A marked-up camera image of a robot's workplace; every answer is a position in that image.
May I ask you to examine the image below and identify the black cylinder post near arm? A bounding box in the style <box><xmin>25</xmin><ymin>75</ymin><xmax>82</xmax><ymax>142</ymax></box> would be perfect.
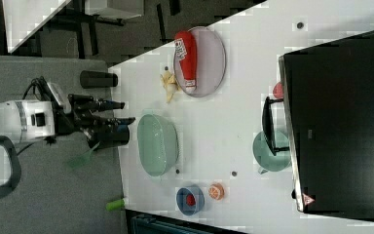
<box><xmin>88</xmin><ymin>125</ymin><xmax>130</xmax><ymax>149</ymax></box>

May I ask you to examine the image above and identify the blue bowl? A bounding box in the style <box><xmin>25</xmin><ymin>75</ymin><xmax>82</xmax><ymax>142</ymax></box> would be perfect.
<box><xmin>176</xmin><ymin>186</ymin><xmax>205</xmax><ymax>215</ymax></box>

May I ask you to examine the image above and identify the orange slice toy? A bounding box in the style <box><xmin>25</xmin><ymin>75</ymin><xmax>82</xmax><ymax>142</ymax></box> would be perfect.
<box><xmin>208</xmin><ymin>183</ymin><xmax>225</xmax><ymax>200</ymax></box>

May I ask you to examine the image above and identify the black cylinder post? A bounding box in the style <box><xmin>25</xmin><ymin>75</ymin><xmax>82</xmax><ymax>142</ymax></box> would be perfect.
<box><xmin>80</xmin><ymin>70</ymin><xmax>118</xmax><ymax>89</ymax></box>

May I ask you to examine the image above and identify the green mug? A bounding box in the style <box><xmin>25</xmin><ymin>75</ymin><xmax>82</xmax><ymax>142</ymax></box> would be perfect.
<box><xmin>252</xmin><ymin>132</ymin><xmax>291</xmax><ymax>175</ymax></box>

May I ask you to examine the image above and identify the yellow banana peel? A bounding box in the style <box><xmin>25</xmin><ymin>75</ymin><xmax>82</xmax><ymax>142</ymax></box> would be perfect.
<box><xmin>161</xmin><ymin>70</ymin><xmax>181</xmax><ymax>103</ymax></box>

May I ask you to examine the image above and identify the green marker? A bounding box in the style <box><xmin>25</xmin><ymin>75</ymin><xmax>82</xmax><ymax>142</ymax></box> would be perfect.
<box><xmin>106</xmin><ymin>199</ymin><xmax>125</xmax><ymax>211</ymax></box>

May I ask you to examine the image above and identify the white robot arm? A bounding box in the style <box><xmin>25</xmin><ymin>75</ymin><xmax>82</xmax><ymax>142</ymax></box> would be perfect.
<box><xmin>0</xmin><ymin>95</ymin><xmax>135</xmax><ymax>199</ymax></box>

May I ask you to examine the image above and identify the red strawberry toy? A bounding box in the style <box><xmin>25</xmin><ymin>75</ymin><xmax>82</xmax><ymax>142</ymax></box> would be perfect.
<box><xmin>273</xmin><ymin>82</ymin><xmax>283</xmax><ymax>98</ymax></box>

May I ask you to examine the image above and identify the black toaster oven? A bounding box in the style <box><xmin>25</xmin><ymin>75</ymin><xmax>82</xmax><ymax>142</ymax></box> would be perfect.
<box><xmin>262</xmin><ymin>30</ymin><xmax>374</xmax><ymax>221</ymax></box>

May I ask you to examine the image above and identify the red strawberry in bowl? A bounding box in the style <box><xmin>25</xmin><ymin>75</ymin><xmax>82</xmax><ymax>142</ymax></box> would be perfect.
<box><xmin>186</xmin><ymin>194</ymin><xmax>196</xmax><ymax>206</ymax></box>

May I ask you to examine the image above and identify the grey round plate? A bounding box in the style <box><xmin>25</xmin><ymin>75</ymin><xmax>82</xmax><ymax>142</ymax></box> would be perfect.
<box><xmin>173</xmin><ymin>26</ymin><xmax>226</xmax><ymax>98</ymax></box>

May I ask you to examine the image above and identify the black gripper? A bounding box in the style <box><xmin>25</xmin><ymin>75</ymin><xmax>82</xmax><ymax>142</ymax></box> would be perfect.
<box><xmin>55</xmin><ymin>94</ymin><xmax>135</xmax><ymax>140</ymax></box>

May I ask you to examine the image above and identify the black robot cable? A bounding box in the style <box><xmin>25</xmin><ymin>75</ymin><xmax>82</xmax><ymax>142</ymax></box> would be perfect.
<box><xmin>21</xmin><ymin>76</ymin><xmax>51</xmax><ymax>101</ymax></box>

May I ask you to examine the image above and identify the red ketchup bottle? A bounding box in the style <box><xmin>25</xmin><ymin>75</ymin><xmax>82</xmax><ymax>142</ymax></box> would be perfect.
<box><xmin>175</xmin><ymin>31</ymin><xmax>197</xmax><ymax>94</ymax></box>

